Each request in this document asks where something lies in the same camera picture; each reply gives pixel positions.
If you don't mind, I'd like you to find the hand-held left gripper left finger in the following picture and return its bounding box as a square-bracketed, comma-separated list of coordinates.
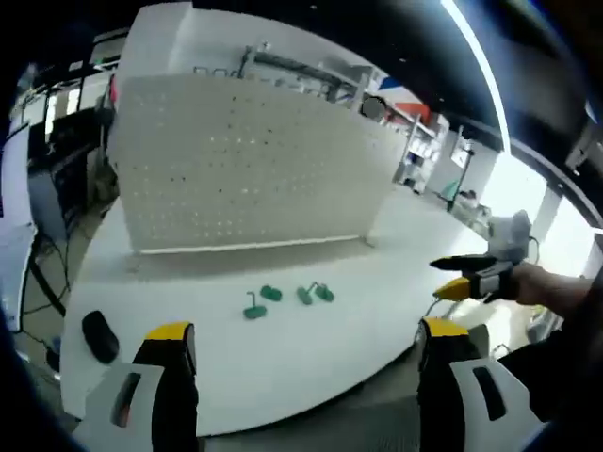
[84, 321, 200, 452]

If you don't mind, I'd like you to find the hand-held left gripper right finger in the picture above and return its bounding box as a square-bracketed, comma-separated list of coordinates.
[416, 315, 550, 452]

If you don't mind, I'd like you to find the white perforated mounting plate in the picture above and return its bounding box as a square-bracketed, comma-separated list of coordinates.
[108, 73, 402, 258]

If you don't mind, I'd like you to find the person's right hand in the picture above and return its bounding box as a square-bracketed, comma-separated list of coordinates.
[512, 261, 558, 308]

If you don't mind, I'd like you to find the black computer mouse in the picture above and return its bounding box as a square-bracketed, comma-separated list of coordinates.
[81, 310, 121, 363]

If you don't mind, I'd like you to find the black tripod stand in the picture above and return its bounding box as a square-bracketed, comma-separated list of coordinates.
[450, 125, 476, 213]

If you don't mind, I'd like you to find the person's black clothing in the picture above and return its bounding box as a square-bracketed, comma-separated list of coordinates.
[497, 277, 603, 425]

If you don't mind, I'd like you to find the white shelf rack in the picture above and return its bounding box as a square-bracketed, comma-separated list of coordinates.
[399, 112, 449, 192]

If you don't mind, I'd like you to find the ceiling light strip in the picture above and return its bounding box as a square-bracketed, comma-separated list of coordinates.
[441, 0, 515, 154]

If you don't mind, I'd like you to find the red blue white banner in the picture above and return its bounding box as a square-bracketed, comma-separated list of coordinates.
[376, 74, 431, 120]

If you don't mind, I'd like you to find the white side desk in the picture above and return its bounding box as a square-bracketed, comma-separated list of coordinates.
[0, 126, 39, 312]

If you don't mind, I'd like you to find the dark equipment cabinet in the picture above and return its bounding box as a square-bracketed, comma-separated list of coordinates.
[27, 105, 117, 236]

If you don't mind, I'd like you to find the metal shelf rack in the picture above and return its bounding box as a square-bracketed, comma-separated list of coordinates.
[242, 41, 378, 110]

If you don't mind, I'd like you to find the black framed glass wall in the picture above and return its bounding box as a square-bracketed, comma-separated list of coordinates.
[8, 32, 120, 137]

